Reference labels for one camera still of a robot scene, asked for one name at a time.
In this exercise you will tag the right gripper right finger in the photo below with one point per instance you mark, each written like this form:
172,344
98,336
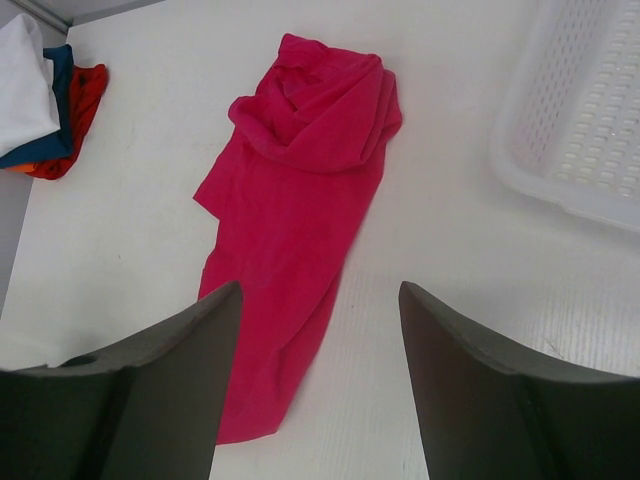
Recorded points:
491,408

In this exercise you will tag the orange red folded t shirt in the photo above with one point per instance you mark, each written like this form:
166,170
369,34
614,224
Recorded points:
86,90

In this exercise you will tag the blue folded t shirt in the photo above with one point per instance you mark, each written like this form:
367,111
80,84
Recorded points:
57,144

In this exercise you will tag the white folded t shirt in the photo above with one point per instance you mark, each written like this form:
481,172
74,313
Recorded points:
28,105

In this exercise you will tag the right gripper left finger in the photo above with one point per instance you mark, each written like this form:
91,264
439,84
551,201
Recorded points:
146,407

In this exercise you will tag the white plastic basket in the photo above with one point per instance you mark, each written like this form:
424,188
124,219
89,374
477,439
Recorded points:
568,129

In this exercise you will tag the pink red t shirt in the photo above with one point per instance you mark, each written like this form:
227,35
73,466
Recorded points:
290,192

